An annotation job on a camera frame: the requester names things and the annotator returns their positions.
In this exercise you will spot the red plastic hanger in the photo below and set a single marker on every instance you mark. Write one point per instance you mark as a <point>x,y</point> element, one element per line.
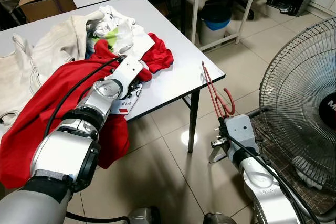
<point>231,100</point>

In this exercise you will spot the white jeans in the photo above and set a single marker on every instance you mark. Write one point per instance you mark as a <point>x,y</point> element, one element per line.
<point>52,51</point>

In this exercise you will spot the red t-shirt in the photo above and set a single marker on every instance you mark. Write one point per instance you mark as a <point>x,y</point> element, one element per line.
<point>37,114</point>

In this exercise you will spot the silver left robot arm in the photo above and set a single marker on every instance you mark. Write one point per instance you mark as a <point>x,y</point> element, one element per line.
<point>68,150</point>

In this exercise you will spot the small red garment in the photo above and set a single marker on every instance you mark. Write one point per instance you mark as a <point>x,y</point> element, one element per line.
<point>157,53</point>

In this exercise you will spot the white printed t-shirt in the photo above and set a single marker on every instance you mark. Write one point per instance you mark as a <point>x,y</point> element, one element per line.
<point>126,35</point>

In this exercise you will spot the grey right robot foot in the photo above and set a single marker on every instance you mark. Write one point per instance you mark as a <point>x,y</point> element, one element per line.
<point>220,219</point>

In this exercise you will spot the grey robot foot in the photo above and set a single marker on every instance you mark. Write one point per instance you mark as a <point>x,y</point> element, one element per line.
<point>144,216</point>
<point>220,219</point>

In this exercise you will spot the grey bin blue liner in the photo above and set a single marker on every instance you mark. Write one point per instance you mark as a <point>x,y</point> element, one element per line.
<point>215,30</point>

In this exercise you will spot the black standing fan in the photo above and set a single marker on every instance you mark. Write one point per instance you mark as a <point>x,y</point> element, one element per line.
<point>328,111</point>

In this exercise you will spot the grey framed brown mesh seat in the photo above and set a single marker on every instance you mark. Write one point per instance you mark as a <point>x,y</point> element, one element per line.
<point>315,203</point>

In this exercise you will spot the grey left robot foot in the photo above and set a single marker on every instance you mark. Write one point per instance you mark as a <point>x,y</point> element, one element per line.
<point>144,216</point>

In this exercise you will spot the taped brown cardboard box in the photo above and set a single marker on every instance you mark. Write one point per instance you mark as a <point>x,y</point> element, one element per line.
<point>47,6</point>

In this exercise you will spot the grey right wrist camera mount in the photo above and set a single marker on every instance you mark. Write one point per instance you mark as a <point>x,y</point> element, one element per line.
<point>241,129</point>

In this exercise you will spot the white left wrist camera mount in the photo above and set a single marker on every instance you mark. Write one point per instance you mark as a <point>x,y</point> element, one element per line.
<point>126,69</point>

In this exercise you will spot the white table black frame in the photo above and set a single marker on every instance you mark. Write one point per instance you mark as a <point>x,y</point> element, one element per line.
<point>184,72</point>

